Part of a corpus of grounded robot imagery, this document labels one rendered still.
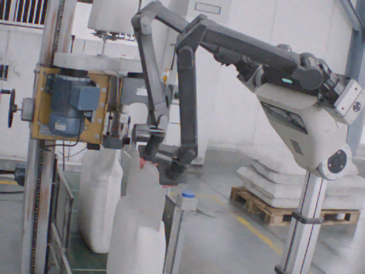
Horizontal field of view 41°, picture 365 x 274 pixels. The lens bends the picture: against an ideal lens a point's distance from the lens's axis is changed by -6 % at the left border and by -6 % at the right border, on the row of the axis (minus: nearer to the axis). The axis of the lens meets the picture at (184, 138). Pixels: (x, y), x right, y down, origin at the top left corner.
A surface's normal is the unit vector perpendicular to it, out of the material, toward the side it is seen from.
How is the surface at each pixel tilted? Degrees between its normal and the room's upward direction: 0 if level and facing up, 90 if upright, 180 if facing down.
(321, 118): 90
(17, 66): 90
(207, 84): 90
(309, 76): 117
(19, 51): 90
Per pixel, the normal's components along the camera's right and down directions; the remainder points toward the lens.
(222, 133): 0.36, 0.23
